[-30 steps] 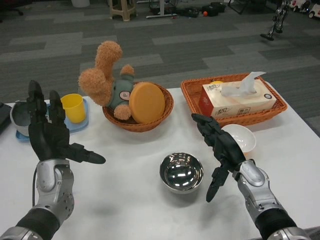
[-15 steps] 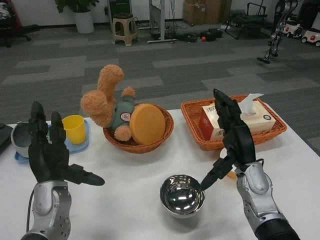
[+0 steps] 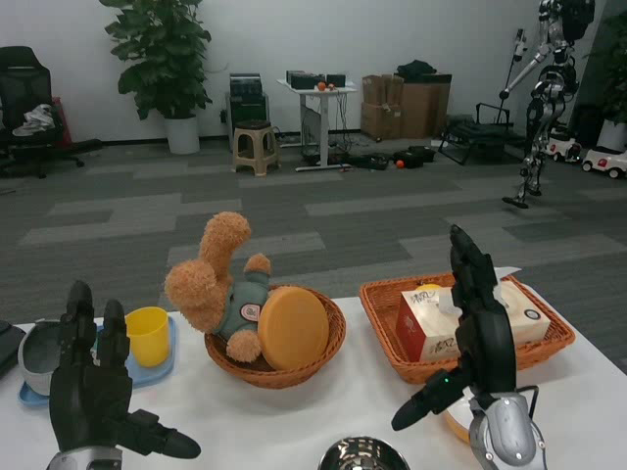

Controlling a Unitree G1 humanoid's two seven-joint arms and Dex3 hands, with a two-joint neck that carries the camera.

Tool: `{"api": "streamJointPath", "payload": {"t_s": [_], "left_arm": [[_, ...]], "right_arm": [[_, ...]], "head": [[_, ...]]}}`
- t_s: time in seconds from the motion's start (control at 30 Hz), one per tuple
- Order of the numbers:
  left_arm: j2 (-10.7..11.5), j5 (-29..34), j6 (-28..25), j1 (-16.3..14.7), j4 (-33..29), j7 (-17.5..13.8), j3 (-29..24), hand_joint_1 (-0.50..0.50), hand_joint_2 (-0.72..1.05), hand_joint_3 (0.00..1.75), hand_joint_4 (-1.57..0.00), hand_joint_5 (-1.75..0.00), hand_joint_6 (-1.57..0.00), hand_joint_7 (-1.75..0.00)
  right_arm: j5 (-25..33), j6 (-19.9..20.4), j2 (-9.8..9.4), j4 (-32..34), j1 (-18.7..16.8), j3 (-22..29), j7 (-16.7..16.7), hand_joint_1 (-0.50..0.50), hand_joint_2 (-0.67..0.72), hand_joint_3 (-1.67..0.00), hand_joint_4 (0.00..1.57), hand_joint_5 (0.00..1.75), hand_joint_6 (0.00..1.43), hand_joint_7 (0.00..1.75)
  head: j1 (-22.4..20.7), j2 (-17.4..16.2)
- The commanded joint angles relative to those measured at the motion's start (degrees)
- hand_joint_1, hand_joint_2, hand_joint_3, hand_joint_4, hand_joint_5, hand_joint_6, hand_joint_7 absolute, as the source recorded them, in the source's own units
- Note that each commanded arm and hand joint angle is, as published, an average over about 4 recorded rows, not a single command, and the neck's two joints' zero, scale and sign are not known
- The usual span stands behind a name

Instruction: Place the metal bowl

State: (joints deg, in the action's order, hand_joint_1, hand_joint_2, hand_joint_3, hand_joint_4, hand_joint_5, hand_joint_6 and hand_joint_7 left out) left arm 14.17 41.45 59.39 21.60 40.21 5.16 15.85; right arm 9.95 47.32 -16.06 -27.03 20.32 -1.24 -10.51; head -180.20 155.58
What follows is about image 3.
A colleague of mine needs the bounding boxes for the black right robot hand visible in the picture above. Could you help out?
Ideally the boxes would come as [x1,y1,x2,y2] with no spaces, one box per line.
[390,223,518,432]

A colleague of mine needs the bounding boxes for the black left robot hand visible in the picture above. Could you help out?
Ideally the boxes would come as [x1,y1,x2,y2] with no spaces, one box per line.
[47,280,202,459]

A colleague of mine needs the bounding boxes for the shiny metal bowl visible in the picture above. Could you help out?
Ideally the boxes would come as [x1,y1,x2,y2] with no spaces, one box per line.
[318,435,411,470]

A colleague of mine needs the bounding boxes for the grey and white bowl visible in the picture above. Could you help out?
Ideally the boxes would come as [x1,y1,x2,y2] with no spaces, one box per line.
[17,320,99,397]

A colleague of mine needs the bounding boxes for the white bowl with orange base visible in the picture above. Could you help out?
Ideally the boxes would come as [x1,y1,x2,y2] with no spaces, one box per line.
[443,389,479,446]

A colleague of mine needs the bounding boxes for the beige and red tissue box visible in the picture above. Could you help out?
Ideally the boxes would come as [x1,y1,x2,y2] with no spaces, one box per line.
[394,280,553,362]

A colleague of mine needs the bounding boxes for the light blue tray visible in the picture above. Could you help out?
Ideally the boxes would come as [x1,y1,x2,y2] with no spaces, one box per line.
[18,315,178,407]

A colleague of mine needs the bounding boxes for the yellow plastic cup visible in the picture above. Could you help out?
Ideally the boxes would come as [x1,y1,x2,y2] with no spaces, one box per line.
[124,305,171,369]

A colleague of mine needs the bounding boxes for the black flat device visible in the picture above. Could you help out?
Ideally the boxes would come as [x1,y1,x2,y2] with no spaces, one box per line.
[0,320,27,379]

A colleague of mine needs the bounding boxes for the rectangular wicker basket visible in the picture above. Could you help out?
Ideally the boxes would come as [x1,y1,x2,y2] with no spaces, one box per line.
[359,272,577,386]

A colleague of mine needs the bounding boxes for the brown plush bunny toy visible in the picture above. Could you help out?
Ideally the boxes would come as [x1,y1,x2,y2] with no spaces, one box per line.
[164,211,272,362]

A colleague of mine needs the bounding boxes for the round wicker basket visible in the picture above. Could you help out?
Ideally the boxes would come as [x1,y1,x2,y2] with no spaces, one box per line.
[203,285,347,390]

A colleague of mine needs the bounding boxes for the orange round disc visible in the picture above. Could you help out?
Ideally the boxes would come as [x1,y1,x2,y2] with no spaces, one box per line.
[256,287,329,371]

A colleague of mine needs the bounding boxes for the black bag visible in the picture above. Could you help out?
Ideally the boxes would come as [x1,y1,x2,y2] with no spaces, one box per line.
[394,145,437,170]

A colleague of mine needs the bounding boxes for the small white toy car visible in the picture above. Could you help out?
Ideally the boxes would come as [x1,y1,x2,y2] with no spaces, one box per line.
[546,127,583,164]

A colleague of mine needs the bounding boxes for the black floor equipment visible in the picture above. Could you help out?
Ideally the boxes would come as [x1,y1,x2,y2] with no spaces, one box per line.
[348,153,392,171]

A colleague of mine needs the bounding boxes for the large white toy car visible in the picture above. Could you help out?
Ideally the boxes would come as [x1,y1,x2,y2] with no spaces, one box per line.
[581,145,627,180]

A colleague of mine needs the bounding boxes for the silver humanoid robot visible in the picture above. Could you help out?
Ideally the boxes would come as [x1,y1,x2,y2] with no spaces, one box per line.
[502,0,597,211]

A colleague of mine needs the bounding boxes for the large brown cardboard box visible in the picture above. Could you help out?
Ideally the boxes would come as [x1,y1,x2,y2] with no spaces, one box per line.
[399,72,454,140]

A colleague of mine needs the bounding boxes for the brown cardboard box stack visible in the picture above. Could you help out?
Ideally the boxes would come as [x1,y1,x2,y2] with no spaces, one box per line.
[361,73,406,141]

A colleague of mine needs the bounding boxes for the white grey crumpled cloth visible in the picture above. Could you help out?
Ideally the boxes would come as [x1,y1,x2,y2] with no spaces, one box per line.
[12,103,54,138]

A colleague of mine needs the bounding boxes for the white standing desk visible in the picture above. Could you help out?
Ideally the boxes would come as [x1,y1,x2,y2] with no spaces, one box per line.
[276,77,360,173]

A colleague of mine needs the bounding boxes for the black clothing pile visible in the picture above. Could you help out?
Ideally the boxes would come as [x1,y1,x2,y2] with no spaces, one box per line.
[395,59,438,77]

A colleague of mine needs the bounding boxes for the beige plastic stool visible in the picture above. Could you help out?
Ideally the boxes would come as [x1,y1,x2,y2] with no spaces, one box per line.
[230,119,280,178]

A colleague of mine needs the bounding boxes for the black office chair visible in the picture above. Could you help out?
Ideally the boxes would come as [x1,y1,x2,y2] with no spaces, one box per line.
[0,46,103,180]

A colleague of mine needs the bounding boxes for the black equipment cabinet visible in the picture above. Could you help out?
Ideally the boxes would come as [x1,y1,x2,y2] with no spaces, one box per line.
[228,72,270,151]

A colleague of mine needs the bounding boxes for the potted plant in white pot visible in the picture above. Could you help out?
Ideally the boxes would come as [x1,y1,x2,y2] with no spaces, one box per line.
[99,0,214,156]

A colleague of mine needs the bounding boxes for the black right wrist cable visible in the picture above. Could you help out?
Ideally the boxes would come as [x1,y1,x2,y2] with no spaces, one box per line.
[513,385,541,420]

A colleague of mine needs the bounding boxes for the black folding frame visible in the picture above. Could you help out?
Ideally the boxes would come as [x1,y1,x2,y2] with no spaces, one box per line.
[437,101,525,166]

